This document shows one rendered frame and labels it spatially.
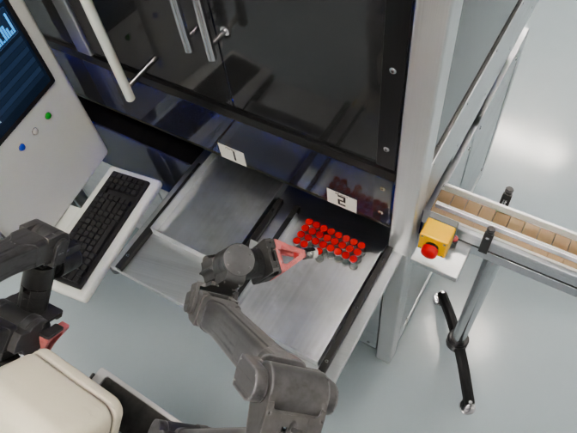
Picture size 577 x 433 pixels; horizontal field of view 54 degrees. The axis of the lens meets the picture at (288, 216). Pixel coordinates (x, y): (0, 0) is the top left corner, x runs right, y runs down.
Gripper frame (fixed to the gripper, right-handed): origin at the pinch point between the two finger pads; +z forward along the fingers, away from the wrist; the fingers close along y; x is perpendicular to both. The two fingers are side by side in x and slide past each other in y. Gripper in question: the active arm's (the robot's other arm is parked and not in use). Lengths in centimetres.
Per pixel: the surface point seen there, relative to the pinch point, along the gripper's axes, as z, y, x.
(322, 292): 21.1, 29.9, 4.3
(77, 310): -19, 166, -28
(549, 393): 125, 63, 55
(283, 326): 9.6, 33.6, 10.0
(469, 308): 83, 45, 18
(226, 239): 5.5, 46.0, -18.0
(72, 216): -28, 82, -42
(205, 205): 4, 51, -30
